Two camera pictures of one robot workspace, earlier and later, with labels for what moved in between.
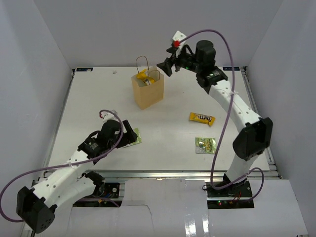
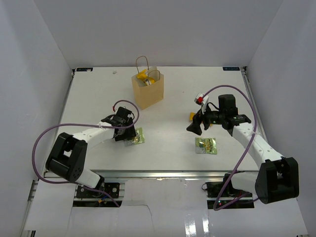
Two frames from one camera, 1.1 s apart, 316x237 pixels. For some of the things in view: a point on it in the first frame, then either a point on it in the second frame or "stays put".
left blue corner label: (84, 69) stays put
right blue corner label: (230, 68) stays put
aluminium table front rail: (181, 175) stays put
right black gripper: (167, 66) to (195, 127)
